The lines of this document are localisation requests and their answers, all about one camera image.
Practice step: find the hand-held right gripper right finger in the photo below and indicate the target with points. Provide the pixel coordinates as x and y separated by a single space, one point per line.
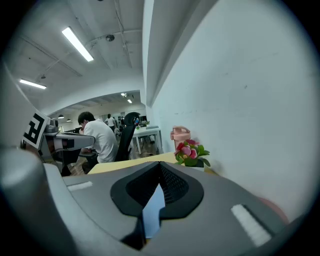
212 220

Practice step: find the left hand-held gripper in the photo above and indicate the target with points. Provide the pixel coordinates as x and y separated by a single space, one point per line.
35 130

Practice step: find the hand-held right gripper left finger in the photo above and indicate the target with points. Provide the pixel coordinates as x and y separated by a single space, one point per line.
100 195

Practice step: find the blue big plate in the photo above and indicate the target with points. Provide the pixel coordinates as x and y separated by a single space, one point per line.
153 212

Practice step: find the pink big plate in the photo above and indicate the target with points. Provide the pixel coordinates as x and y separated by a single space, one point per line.
275 210

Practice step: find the person's left forearm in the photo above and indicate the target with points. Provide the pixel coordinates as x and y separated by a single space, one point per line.
32 152

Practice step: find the black office chair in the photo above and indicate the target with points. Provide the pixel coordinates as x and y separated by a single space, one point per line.
123 145

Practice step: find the potted pink flowers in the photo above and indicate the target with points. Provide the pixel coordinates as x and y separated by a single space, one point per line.
190 155

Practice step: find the white desk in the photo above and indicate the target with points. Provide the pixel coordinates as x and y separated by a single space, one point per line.
147 130

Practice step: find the long ceiling light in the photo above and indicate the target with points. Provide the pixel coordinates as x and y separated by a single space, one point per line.
77 43
32 84

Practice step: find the pink water bottle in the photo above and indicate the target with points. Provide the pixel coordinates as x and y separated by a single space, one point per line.
180 136

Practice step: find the ceiling dome sensor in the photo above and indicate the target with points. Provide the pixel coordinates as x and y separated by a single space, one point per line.
110 38

